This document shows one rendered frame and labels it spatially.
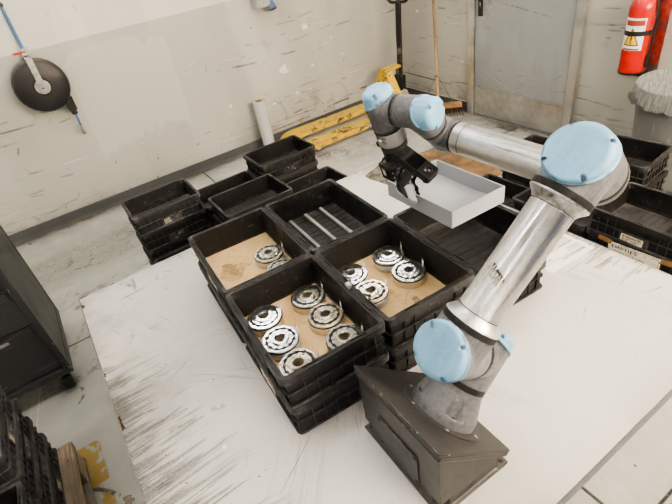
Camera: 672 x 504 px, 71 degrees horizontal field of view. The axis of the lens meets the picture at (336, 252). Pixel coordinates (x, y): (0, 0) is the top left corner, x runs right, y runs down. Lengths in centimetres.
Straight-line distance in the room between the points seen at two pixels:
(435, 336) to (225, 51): 393
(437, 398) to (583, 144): 57
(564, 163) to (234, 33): 395
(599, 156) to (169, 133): 398
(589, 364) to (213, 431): 103
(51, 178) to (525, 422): 393
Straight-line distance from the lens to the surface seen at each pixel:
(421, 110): 109
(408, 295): 141
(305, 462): 126
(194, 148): 461
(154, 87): 441
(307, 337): 134
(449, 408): 106
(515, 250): 90
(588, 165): 88
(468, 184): 148
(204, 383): 151
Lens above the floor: 177
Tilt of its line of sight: 35 degrees down
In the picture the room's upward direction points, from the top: 11 degrees counter-clockwise
